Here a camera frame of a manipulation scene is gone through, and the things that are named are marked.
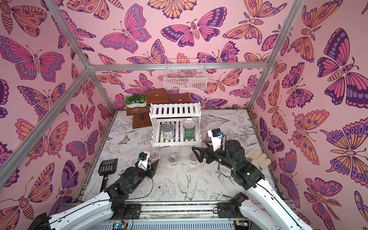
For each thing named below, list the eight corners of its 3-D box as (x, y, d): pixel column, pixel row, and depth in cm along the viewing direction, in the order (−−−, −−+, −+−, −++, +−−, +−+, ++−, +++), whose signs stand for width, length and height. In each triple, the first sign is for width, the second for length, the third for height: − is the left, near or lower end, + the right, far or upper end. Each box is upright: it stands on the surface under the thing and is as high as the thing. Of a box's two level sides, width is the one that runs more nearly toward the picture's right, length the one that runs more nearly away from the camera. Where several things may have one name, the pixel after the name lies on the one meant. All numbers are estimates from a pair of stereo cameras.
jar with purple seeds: (168, 166, 92) (167, 162, 86) (169, 158, 95) (168, 153, 90) (178, 166, 91) (177, 162, 86) (178, 158, 95) (177, 153, 90)
